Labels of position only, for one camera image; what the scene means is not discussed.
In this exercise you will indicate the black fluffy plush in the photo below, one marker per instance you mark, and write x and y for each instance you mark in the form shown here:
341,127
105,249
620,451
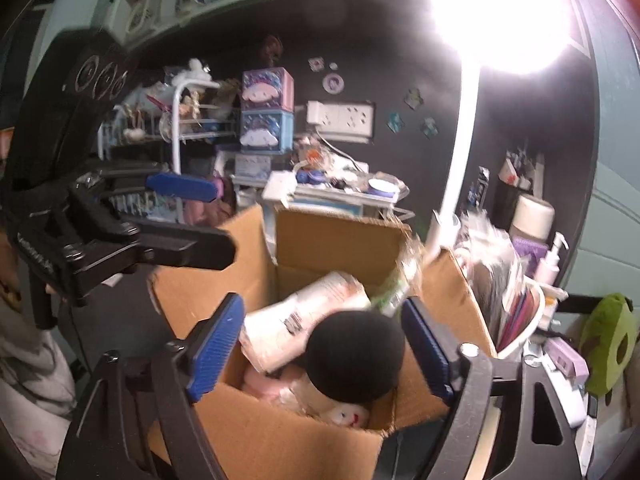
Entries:
355,355

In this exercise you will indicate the white plush toy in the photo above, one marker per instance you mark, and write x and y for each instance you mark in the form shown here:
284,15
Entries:
197,67

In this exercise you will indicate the purple ribbed box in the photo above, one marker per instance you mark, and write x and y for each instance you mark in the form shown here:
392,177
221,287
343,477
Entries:
530,252

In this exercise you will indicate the white labelled box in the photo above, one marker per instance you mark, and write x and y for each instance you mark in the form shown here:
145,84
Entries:
252,164

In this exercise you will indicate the grey white blanket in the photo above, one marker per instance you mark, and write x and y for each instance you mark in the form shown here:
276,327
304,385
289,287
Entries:
30,375

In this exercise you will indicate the white cylinder humidifier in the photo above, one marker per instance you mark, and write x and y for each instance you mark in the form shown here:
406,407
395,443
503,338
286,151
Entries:
532,215

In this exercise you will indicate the white pump bottle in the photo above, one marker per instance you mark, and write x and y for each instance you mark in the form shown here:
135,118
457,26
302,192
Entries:
550,260

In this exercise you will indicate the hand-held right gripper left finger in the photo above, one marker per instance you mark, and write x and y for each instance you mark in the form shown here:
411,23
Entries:
215,355

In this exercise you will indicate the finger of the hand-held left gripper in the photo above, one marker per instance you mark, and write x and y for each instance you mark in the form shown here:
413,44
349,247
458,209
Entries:
182,187
190,250

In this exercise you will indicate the clear green print packet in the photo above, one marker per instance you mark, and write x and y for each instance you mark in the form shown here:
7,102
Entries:
397,280

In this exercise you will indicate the white file bucket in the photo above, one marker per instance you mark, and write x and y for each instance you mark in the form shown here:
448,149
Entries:
515,310

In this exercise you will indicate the black pen holder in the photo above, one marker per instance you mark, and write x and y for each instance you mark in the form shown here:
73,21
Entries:
507,202

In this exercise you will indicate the white desk lamp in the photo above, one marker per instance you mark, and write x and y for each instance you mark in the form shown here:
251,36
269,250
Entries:
465,125

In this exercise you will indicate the white red owl plush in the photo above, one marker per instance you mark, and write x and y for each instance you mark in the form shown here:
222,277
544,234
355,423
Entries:
345,412

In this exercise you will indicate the blue cartoon storage box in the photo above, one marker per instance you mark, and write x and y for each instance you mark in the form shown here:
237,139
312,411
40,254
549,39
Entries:
265,132

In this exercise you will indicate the green plush toy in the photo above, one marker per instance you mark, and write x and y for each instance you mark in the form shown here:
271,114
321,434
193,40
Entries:
612,340

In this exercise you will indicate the pink fluffy plush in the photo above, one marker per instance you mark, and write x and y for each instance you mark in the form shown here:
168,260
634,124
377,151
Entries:
272,380

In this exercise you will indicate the purple round jar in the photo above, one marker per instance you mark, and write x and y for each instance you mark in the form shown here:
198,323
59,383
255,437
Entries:
382,187

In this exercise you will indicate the white tissue pack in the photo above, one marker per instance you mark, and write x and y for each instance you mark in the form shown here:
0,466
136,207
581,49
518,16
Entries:
300,315

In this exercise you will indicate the white desk riser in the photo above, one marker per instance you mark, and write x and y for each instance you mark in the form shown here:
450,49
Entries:
340,197

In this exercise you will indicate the pink cartoon storage box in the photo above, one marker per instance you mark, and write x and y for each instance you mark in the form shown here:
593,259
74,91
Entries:
267,87

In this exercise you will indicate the crystal wall sticker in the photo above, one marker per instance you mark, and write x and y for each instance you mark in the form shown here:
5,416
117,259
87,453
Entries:
429,126
412,97
395,121

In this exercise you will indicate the round cartoon sticker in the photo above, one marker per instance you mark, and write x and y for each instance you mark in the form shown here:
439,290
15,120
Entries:
332,81

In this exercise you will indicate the brown cardboard box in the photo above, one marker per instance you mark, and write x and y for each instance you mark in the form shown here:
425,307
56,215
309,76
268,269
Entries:
250,440

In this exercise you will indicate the light purple flat box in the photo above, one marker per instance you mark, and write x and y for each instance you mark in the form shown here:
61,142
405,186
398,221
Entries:
565,357

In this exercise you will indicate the white wall socket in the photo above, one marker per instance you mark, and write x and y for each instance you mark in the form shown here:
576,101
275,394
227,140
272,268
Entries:
345,117

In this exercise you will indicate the brown bobble figure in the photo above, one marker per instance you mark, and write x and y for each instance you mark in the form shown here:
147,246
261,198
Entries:
272,47

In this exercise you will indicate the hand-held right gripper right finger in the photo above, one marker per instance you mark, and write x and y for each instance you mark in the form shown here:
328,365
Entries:
425,355

